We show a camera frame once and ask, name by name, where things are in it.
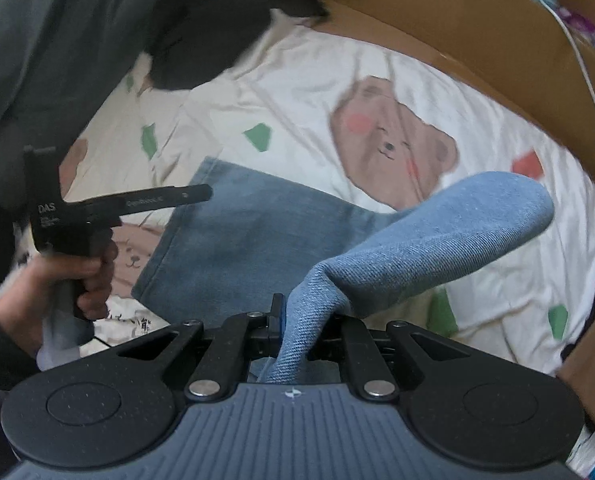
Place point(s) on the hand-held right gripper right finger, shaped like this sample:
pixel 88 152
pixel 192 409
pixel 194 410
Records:
pixel 360 355

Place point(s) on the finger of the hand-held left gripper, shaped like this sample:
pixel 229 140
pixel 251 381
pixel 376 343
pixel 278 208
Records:
pixel 152 200

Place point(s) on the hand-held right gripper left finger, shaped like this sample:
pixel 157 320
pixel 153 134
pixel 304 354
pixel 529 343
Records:
pixel 279 320

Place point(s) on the blue denim pants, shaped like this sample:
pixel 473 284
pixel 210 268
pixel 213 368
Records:
pixel 252 240

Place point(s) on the person's left forearm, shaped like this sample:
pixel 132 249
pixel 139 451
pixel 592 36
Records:
pixel 2 355

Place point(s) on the person's left hand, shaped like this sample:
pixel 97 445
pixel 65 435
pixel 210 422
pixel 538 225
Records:
pixel 32 290

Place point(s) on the charcoal cushion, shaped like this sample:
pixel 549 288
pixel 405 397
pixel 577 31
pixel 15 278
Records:
pixel 202 55

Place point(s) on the dark grey pillow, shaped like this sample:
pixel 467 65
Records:
pixel 52 35

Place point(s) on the bear printed bedsheet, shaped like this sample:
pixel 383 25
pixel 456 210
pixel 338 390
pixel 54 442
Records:
pixel 302 85

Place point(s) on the brown folded cloth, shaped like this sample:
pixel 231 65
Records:
pixel 592 360

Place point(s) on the black cloth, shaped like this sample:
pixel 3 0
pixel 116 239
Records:
pixel 302 5

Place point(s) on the flattened cardboard box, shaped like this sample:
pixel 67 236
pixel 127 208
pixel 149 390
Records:
pixel 452 25

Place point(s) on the tissue pack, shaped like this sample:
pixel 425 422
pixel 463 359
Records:
pixel 592 30

